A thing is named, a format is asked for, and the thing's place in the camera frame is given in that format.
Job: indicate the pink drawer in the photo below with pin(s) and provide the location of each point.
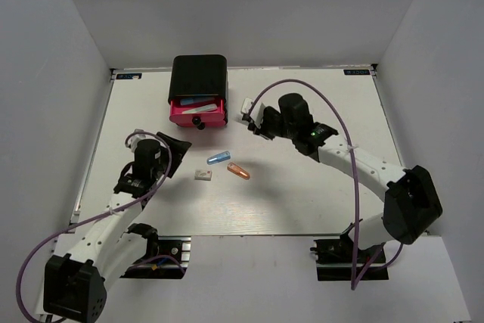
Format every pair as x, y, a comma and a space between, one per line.
196, 120
216, 124

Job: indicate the blue table label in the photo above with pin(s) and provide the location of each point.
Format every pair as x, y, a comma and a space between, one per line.
129, 76
356, 72

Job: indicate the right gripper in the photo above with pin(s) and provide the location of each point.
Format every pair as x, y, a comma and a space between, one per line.
252, 127

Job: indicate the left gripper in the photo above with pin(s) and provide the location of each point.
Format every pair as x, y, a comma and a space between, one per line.
178, 149

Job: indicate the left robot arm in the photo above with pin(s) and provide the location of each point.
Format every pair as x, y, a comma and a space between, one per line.
76, 283

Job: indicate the green highlighter pen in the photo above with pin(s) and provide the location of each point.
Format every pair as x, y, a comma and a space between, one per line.
201, 109

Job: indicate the long blue highlighter pen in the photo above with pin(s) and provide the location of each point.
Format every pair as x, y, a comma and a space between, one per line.
190, 101

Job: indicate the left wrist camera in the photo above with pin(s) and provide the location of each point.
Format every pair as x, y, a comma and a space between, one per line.
133, 139

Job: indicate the left blue table label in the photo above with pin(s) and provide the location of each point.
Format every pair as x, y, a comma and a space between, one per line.
129, 76

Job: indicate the pink bottom drawer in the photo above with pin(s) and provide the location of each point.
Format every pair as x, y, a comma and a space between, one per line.
216, 124

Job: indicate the short blue correction tape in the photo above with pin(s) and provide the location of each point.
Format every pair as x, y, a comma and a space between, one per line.
218, 158

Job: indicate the white staples box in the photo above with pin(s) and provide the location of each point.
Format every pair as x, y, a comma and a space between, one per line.
203, 174

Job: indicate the pink top drawer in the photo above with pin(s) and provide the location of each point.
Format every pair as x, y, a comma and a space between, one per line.
196, 120

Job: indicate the right blue table label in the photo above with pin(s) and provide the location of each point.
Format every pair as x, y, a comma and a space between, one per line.
356, 72

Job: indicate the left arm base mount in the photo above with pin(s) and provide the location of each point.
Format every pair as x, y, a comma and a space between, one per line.
168, 261

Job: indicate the black drawer cabinet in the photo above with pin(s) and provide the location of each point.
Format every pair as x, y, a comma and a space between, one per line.
199, 75

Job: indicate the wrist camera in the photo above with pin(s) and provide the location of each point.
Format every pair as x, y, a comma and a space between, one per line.
133, 139
256, 113

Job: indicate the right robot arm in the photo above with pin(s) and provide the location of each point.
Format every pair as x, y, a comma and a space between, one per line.
410, 201

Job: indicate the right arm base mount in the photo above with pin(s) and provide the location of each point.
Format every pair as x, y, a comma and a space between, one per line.
334, 262

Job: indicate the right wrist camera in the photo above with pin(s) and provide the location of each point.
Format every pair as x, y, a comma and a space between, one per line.
256, 113

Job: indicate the short orange correction tape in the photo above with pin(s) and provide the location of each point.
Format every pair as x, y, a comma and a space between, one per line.
237, 170

